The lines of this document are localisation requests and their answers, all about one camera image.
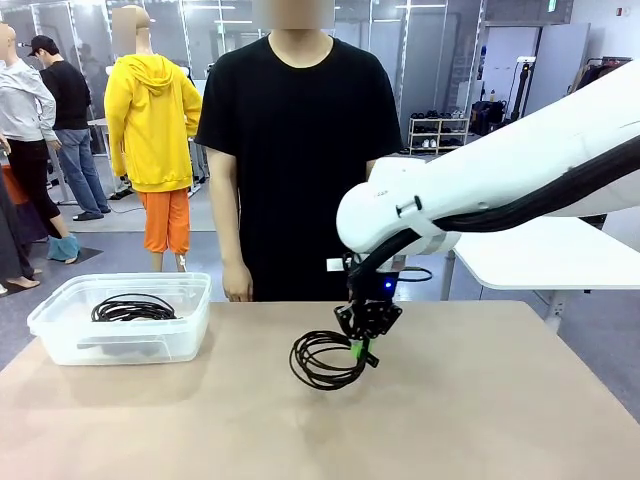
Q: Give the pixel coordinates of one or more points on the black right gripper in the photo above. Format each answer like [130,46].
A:
[380,290]

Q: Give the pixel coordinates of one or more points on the person's right forearm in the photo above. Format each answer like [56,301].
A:
[231,240]

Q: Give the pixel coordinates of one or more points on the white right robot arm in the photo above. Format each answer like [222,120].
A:
[450,190]

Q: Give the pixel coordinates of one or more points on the person's right hand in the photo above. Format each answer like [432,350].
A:
[238,285]

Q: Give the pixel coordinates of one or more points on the large white table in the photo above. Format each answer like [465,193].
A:
[540,260]

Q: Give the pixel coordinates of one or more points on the person in black t-shirt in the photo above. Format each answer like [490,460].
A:
[290,150]

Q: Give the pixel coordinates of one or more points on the white shoe rack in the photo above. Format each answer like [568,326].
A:
[440,132]

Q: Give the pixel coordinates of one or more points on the black bags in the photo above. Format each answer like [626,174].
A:
[485,117]

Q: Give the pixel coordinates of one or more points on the mannequin in yellow hoodie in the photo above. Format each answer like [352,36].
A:
[150,125]

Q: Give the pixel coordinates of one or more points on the clear plastic storage box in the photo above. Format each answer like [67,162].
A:
[75,325]

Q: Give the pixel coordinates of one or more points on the teal cloth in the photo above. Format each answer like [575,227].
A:
[65,248]

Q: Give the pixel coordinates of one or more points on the grey partition panel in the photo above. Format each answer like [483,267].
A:
[555,60]

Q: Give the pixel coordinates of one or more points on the clothes rack with coats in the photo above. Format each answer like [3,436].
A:
[595,75]

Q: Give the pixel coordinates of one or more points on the mannequin in dark skirt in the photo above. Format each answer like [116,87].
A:
[10,240]

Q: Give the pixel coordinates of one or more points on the man with black cap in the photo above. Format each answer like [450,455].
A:
[67,95]

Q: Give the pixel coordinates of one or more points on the orange object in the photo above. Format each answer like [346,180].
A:
[14,187]

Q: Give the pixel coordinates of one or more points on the mannequin in grey top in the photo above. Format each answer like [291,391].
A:
[20,100]

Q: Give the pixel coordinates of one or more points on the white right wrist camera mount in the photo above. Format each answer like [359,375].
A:
[334,265]

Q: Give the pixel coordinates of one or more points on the black tripod pole with camera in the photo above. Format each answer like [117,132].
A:
[522,90]

